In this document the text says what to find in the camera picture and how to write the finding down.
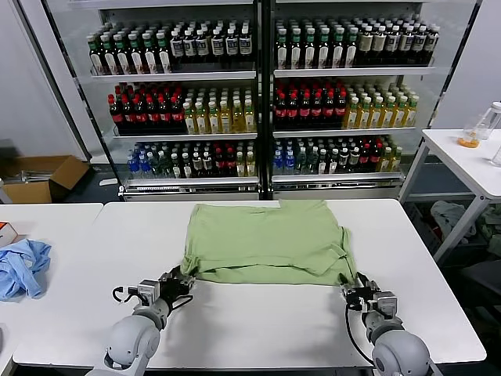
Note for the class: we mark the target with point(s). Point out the dark green cloth pile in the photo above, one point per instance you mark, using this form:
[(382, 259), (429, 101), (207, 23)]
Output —
[(493, 225)]

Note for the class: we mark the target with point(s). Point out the black plastic crate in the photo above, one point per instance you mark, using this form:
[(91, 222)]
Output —
[(422, 227)]

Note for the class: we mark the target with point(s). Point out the grey metal parts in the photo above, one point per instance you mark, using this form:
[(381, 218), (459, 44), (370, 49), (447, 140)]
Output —
[(35, 177)]

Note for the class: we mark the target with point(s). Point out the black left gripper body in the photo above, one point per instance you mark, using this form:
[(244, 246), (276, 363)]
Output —
[(176, 290)]

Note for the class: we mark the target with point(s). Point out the white metal cooler shelf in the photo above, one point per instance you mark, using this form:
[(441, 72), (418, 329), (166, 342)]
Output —
[(176, 76), (344, 132), (336, 177), (192, 181), (352, 72), (188, 136)]

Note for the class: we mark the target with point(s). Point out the grey flat device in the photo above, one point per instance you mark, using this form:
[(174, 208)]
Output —
[(1, 338)]

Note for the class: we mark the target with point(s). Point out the glass beaker with orange liquid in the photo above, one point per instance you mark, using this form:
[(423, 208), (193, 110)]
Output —
[(469, 143)]

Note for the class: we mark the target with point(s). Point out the yellow tea bottle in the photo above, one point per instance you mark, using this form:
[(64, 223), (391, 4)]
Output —
[(189, 121), (251, 167), (410, 116), (396, 161), (399, 116), (240, 168), (214, 121), (352, 117), (387, 117), (386, 162), (249, 120), (238, 120), (375, 117), (226, 121), (364, 117), (201, 121)]

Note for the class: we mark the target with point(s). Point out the light green t-shirt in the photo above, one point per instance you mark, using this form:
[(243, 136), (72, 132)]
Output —
[(266, 235)]

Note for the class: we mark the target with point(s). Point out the white cap dark label bottle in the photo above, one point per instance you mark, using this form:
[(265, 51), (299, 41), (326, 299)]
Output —
[(187, 170), (344, 158), (217, 47), (202, 48), (197, 164), (189, 49), (231, 47), (354, 156), (245, 46), (177, 49), (207, 164), (333, 164)]

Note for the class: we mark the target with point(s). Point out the orange and white box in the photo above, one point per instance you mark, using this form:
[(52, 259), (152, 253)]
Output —
[(6, 235)]

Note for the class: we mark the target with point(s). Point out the blue water bottle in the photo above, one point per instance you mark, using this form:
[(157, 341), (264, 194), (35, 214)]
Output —
[(144, 166), (278, 164), (289, 164), (132, 166)]

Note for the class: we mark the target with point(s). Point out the clear bottle white cap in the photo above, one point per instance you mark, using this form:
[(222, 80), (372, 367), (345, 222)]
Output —
[(491, 121)]

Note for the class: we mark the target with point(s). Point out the beverage cooler cabinet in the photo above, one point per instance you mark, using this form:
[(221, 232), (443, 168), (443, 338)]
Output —
[(192, 192), (336, 192)]

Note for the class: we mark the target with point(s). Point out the clear water bottle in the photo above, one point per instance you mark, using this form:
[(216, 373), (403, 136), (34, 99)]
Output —
[(166, 167), (301, 162), (312, 161), (156, 167)]

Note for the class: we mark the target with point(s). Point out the open cardboard box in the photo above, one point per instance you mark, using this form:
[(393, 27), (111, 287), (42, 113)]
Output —
[(66, 172)]

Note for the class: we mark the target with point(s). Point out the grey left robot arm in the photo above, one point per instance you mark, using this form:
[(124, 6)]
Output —
[(133, 340)]

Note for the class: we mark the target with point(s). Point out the grey-green cloth pile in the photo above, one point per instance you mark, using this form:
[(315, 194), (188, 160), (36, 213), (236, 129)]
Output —
[(446, 213)]

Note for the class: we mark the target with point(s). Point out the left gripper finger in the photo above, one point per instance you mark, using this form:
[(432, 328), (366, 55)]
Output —
[(172, 273), (193, 281)]

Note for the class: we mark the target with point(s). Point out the crumpled light blue shirt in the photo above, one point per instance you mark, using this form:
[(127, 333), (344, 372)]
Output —
[(23, 270)]

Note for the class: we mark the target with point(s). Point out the small white floor object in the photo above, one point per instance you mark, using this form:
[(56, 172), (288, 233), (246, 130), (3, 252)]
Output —
[(107, 182)]

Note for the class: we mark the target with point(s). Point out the red cap cola bottle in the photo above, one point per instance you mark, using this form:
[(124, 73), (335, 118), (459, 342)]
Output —
[(305, 113), (376, 156), (293, 113), (220, 166), (329, 113), (177, 115), (153, 116), (281, 113), (340, 111), (317, 113), (128, 117), (231, 166), (165, 116), (365, 158), (116, 117), (141, 116)]

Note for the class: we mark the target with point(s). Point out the black chair seat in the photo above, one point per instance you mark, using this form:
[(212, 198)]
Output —
[(485, 282)]

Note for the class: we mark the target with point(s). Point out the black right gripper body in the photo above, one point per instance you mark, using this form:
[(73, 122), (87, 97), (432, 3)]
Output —
[(362, 299)]

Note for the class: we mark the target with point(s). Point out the clear drinking glass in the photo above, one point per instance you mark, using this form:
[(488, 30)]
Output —
[(497, 156)]

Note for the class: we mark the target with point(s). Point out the white side table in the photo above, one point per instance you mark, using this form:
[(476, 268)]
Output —
[(462, 156)]

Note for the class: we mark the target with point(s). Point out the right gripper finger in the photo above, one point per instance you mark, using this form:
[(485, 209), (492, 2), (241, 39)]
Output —
[(366, 284), (346, 290)]

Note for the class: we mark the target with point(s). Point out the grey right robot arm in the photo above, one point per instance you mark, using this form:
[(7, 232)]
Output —
[(399, 352)]

